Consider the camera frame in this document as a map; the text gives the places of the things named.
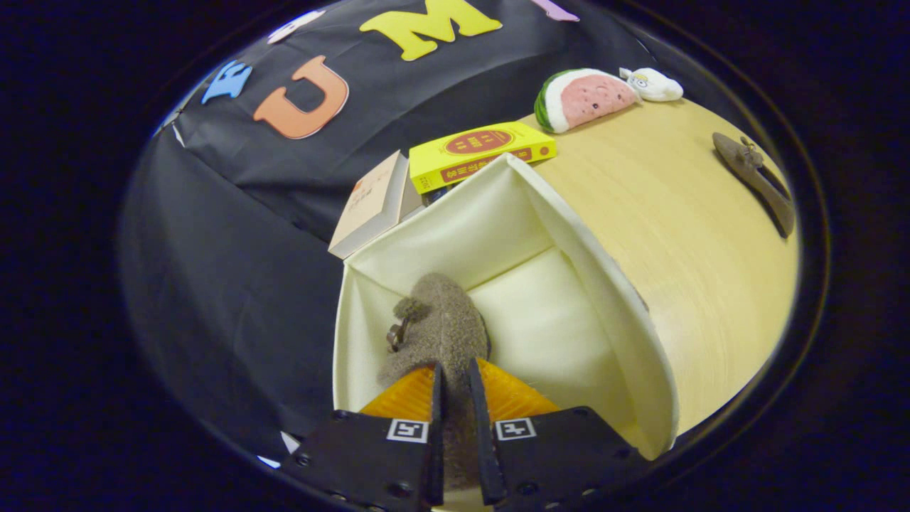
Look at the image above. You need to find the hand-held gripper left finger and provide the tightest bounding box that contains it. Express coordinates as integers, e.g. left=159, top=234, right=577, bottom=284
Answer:
left=279, top=363, right=446, bottom=512

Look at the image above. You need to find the cream fabric storage box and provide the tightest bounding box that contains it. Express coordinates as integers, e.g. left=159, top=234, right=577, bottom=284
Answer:
left=332, top=153, right=680, bottom=462

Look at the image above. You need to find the watermelon slice plush toy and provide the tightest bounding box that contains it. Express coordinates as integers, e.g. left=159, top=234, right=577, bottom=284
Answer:
left=534, top=68, right=639, bottom=134

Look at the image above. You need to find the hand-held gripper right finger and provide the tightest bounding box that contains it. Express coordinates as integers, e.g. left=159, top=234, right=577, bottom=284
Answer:
left=466, top=358, right=651, bottom=512

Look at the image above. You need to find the yellow book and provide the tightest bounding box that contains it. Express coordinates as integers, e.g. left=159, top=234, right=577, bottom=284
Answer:
left=409, top=121, right=557, bottom=195

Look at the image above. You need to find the beige paperback book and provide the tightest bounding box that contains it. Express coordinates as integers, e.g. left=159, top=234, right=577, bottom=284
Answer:
left=328, top=150, right=424, bottom=260

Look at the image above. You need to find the black backdrop cloth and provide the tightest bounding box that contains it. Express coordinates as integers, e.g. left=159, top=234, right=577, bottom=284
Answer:
left=119, top=0, right=662, bottom=463

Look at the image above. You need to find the brown fuzzy shoe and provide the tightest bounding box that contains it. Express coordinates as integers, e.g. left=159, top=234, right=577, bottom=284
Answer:
left=713, top=132, right=796, bottom=238
left=377, top=272, right=491, bottom=491

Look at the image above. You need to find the white plush toy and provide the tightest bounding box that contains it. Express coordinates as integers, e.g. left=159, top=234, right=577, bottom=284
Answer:
left=619, top=67, right=685, bottom=102

